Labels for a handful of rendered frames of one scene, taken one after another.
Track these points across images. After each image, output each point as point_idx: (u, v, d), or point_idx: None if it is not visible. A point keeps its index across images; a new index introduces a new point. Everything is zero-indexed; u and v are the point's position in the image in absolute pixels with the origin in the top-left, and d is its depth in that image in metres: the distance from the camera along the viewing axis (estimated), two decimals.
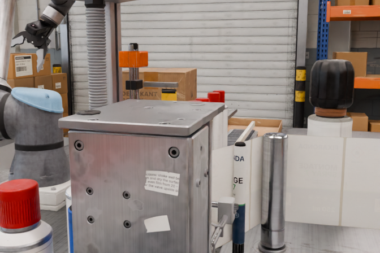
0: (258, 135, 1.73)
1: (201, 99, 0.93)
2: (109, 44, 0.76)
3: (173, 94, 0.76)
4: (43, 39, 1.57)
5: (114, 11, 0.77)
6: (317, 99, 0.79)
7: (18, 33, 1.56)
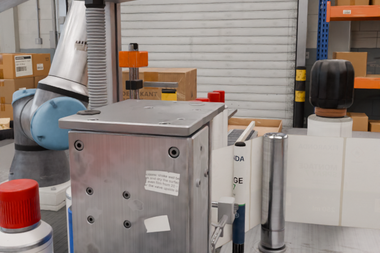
0: (258, 135, 1.73)
1: (201, 99, 0.93)
2: (109, 44, 0.76)
3: (173, 94, 0.76)
4: None
5: (114, 11, 0.77)
6: (317, 99, 0.79)
7: None
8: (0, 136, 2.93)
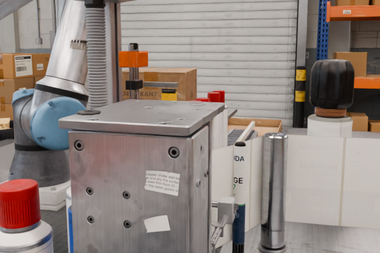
0: (258, 135, 1.73)
1: (201, 99, 0.93)
2: (109, 44, 0.76)
3: (173, 94, 0.76)
4: None
5: (114, 11, 0.77)
6: (317, 99, 0.79)
7: None
8: (0, 136, 2.93)
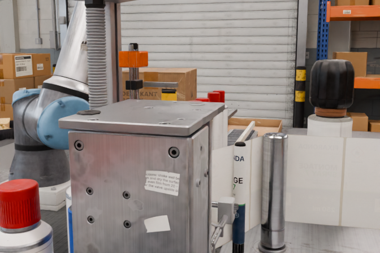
0: (258, 135, 1.73)
1: (201, 99, 0.93)
2: (109, 44, 0.76)
3: (173, 94, 0.76)
4: None
5: (114, 11, 0.77)
6: (317, 99, 0.79)
7: None
8: (0, 136, 2.93)
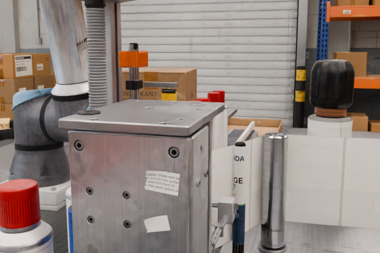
0: (258, 135, 1.73)
1: (201, 99, 0.93)
2: (109, 44, 0.76)
3: (173, 94, 0.76)
4: None
5: (114, 11, 0.77)
6: (317, 99, 0.79)
7: None
8: (0, 136, 2.93)
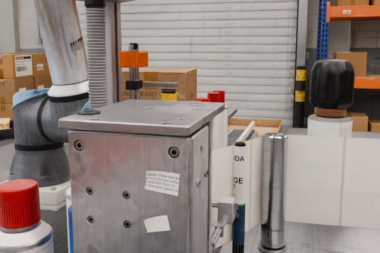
0: (258, 135, 1.73)
1: (201, 99, 0.93)
2: (109, 44, 0.76)
3: (173, 94, 0.76)
4: None
5: (114, 11, 0.77)
6: (317, 99, 0.79)
7: None
8: (0, 136, 2.93)
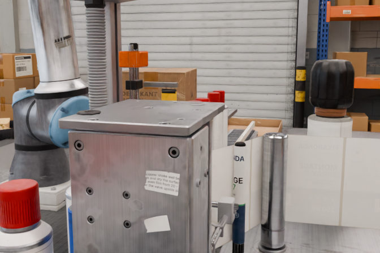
0: (258, 135, 1.73)
1: (201, 99, 0.93)
2: (109, 44, 0.76)
3: (173, 94, 0.76)
4: None
5: (114, 11, 0.77)
6: (317, 99, 0.79)
7: None
8: (0, 136, 2.93)
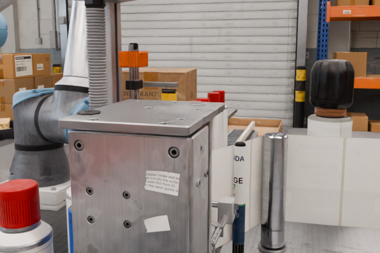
0: (258, 135, 1.73)
1: (201, 99, 0.93)
2: (109, 44, 0.76)
3: (173, 94, 0.76)
4: None
5: (114, 11, 0.77)
6: (317, 99, 0.79)
7: None
8: (0, 136, 2.93)
